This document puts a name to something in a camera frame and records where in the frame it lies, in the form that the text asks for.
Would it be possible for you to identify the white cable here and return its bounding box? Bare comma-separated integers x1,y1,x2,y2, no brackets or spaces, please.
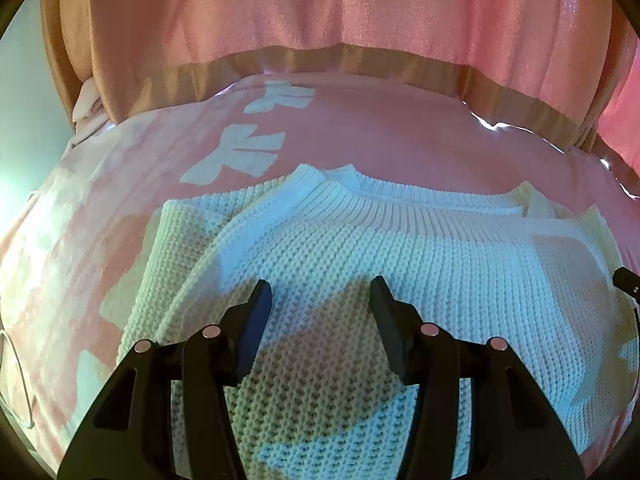
0,329,37,429

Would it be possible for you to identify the pink blanket with white pattern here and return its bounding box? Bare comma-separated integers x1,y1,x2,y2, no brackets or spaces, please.
0,72,640,480

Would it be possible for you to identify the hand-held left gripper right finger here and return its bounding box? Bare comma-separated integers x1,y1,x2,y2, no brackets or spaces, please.
368,275,586,480

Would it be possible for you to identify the white red black knit sweater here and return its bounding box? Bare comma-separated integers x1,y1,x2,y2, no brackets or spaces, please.
116,163,639,480

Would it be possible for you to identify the white cloth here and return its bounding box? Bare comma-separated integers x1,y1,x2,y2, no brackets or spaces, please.
72,77,109,134

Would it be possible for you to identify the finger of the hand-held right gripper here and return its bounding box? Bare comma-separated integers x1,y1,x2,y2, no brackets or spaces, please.
612,266,640,307

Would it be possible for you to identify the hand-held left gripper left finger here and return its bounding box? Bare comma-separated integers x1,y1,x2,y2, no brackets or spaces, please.
57,279,274,480

